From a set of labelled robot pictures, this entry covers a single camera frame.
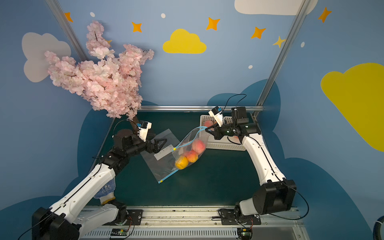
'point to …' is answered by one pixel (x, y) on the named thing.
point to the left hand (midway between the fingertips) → (160, 135)
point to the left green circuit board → (119, 232)
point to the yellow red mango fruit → (181, 163)
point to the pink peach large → (191, 156)
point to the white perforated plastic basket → (231, 142)
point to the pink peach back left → (208, 123)
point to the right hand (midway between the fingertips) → (209, 128)
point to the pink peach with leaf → (198, 146)
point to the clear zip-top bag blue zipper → (190, 149)
